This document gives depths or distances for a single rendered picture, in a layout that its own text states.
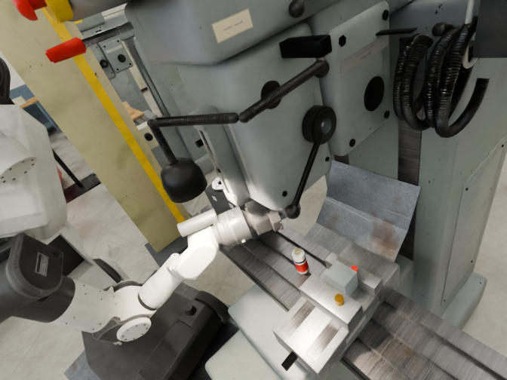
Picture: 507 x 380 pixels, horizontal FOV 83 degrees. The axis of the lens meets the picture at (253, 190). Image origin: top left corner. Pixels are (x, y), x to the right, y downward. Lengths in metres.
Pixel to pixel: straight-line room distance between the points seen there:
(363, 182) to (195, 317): 0.92
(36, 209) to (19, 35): 1.62
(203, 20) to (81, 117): 1.88
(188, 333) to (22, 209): 0.95
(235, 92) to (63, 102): 1.82
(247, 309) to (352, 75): 0.78
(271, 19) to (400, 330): 0.75
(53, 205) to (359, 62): 0.65
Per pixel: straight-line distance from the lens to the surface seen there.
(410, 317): 0.89
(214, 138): 0.53
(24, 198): 0.67
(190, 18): 0.40
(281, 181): 0.55
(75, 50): 0.56
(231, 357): 1.13
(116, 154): 2.31
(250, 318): 1.02
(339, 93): 0.59
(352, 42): 0.60
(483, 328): 1.98
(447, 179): 0.92
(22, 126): 0.72
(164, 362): 1.42
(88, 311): 0.74
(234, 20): 0.42
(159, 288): 0.78
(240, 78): 0.45
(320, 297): 0.78
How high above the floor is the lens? 1.71
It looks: 36 degrees down
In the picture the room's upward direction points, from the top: 21 degrees counter-clockwise
